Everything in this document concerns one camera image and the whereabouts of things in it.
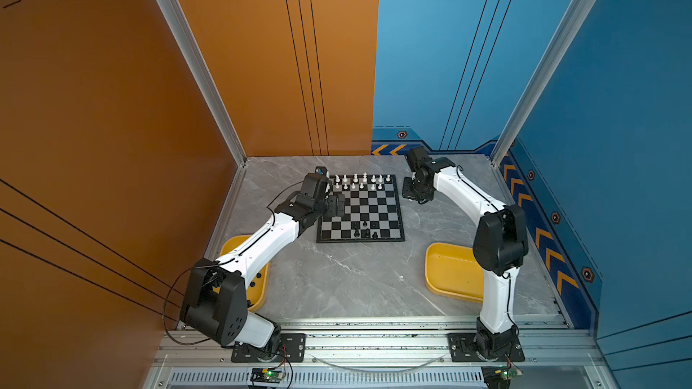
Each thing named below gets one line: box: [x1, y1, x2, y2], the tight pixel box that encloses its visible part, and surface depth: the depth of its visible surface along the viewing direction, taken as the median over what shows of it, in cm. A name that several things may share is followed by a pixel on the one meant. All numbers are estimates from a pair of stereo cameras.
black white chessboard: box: [316, 174, 406, 244], surface depth 101 cm
